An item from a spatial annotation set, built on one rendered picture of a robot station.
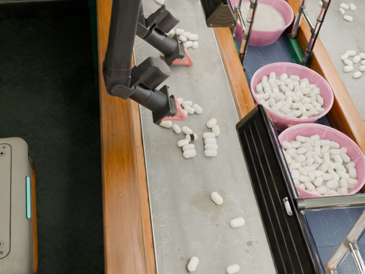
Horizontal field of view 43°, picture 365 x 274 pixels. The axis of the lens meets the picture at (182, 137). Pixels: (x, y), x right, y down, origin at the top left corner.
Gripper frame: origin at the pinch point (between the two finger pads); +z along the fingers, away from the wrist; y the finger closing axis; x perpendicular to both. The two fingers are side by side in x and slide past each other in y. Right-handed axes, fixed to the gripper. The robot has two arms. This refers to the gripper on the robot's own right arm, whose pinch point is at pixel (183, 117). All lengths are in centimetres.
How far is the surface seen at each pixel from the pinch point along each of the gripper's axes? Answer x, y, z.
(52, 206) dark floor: 92, 27, 18
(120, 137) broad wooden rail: 15.2, -1.9, -10.1
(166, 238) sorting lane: 11.0, -33.0, -1.1
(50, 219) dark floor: 92, 20, 17
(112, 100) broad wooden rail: 16.3, 12.7, -11.6
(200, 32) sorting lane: -4, 49, 15
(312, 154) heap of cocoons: -18.9, -10.0, 32.9
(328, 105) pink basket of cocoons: -27.3, 8.2, 40.4
